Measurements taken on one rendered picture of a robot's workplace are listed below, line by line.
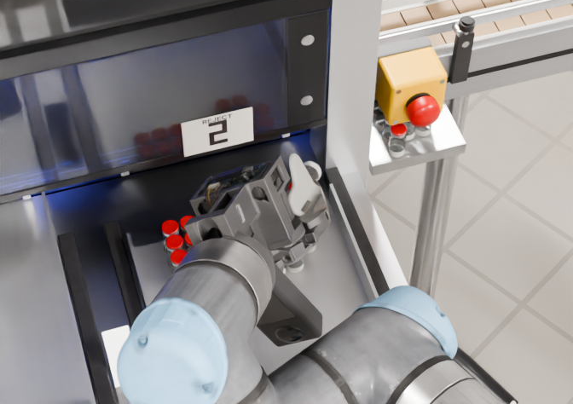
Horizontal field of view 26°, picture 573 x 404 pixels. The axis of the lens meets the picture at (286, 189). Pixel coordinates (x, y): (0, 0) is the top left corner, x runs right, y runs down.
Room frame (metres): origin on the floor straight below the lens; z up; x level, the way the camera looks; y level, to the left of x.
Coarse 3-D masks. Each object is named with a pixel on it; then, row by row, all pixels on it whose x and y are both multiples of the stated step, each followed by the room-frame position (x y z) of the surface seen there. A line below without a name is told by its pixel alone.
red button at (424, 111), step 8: (424, 96) 0.99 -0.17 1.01; (416, 104) 0.98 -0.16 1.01; (424, 104) 0.98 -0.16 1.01; (432, 104) 0.98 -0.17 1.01; (408, 112) 0.98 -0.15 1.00; (416, 112) 0.98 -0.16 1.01; (424, 112) 0.98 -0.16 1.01; (432, 112) 0.98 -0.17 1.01; (416, 120) 0.97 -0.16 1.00; (424, 120) 0.97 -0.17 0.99; (432, 120) 0.98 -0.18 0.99
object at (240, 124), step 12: (204, 120) 0.93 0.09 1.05; (216, 120) 0.93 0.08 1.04; (228, 120) 0.94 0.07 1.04; (240, 120) 0.94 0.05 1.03; (252, 120) 0.95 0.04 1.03; (192, 132) 0.92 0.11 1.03; (204, 132) 0.93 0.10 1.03; (228, 132) 0.94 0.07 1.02; (240, 132) 0.94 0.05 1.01; (252, 132) 0.95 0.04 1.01; (192, 144) 0.92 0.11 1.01; (204, 144) 0.93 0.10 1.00; (216, 144) 0.93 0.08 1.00; (228, 144) 0.94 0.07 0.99
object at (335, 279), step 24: (336, 216) 0.91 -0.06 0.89; (336, 240) 0.88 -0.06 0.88; (144, 264) 0.84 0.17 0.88; (312, 264) 0.84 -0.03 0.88; (336, 264) 0.84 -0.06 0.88; (360, 264) 0.82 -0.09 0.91; (144, 288) 0.79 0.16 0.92; (312, 288) 0.81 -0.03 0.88; (336, 288) 0.81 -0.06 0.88; (360, 288) 0.81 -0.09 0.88; (336, 312) 0.77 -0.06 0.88; (264, 336) 0.74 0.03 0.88; (264, 360) 0.71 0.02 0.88; (288, 360) 0.71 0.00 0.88
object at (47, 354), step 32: (0, 224) 0.90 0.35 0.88; (32, 224) 0.90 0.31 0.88; (0, 256) 0.85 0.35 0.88; (32, 256) 0.85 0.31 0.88; (0, 288) 0.81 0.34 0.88; (32, 288) 0.81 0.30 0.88; (64, 288) 0.79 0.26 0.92; (0, 320) 0.76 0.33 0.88; (32, 320) 0.76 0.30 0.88; (64, 320) 0.76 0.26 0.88; (0, 352) 0.72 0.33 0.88; (32, 352) 0.72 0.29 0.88; (64, 352) 0.72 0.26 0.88; (0, 384) 0.68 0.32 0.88; (32, 384) 0.68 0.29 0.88; (64, 384) 0.68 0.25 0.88
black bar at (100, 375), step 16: (64, 240) 0.86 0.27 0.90; (64, 256) 0.84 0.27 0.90; (80, 272) 0.82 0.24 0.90; (80, 288) 0.80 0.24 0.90; (80, 304) 0.77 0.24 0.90; (80, 320) 0.75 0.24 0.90; (96, 336) 0.73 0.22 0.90; (96, 352) 0.71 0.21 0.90; (96, 368) 0.69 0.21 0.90; (96, 384) 0.67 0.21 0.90; (112, 400) 0.65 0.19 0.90
